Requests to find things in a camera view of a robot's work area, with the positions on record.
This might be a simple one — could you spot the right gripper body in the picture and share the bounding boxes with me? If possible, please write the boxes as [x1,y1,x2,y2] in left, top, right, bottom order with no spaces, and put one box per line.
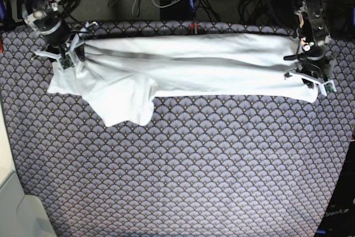
[34,21,97,70]

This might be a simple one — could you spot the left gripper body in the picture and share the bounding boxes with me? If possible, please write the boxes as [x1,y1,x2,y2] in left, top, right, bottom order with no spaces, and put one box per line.
[283,52,336,95]

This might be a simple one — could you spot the white T-shirt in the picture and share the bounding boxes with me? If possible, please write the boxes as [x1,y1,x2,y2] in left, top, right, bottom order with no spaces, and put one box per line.
[47,33,318,127]

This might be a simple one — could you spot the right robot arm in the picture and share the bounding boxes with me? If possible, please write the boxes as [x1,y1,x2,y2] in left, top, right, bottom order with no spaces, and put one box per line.
[22,0,97,70]

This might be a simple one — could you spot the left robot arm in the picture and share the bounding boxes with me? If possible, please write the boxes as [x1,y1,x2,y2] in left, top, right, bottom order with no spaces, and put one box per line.
[283,0,336,96]

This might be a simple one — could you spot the red clip at table edge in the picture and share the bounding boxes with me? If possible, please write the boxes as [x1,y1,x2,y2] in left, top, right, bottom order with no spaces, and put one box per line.
[191,22,199,35]

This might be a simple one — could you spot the patterned grey fan tablecloth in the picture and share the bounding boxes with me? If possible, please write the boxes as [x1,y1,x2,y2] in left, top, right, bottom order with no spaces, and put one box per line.
[1,28,354,236]

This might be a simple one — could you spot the black OpenArm base panel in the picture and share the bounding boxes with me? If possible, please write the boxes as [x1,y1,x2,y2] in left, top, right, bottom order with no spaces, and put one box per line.
[315,141,354,236]

